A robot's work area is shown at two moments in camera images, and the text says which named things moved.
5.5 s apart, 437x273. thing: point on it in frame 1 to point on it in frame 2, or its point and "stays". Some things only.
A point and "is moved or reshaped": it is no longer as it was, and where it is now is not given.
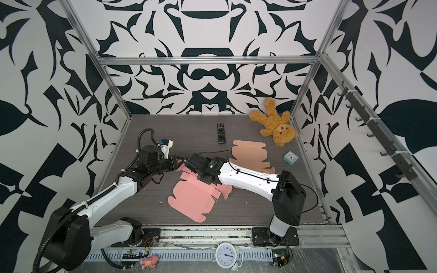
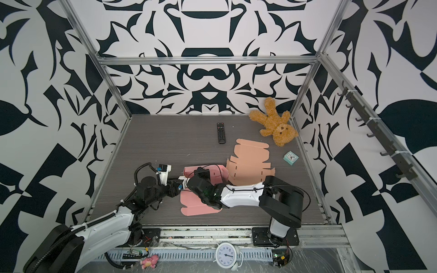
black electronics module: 281,257 stays
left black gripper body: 162,165 to 160,192
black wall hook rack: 355,102 stays
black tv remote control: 221,134 stays
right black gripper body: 200,177 to 205,175
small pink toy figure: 151,261 stays
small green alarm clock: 291,158 stays
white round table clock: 228,256 stays
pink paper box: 193,196 is moved or reshaped
